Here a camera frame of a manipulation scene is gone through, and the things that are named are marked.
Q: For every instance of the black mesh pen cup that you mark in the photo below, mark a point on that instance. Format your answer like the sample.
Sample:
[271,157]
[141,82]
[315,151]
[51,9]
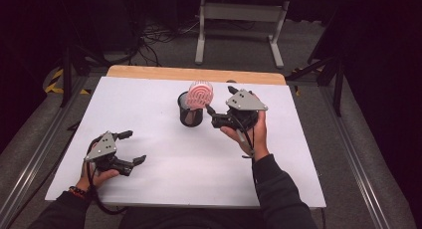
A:
[189,117]

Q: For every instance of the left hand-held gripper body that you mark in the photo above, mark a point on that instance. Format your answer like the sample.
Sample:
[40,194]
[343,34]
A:
[105,148]

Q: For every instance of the person's left hand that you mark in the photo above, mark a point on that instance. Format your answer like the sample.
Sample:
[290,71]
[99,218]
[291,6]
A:
[98,177]

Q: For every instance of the yellow black hazard tape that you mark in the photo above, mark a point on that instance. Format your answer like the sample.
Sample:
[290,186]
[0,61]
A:
[54,81]

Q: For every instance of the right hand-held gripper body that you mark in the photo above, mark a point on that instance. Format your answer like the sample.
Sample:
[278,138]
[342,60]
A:
[244,104]

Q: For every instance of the person's right hand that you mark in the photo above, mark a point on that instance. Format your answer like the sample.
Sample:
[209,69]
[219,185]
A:
[258,136]

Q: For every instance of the black tripod stand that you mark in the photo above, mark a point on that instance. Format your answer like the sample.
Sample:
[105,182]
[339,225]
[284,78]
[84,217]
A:
[71,69]
[331,73]

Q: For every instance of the aluminium floor rail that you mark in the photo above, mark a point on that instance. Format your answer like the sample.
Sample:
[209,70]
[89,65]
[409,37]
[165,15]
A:
[356,162]
[36,156]

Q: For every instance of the pink hairbrush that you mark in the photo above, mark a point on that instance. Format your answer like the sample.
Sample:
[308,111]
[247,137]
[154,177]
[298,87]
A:
[199,96]

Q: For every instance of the white table sheet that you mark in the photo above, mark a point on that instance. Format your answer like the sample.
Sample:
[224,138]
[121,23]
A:
[185,162]

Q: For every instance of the grey metal table frame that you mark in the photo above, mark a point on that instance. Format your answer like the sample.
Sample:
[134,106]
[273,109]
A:
[240,13]

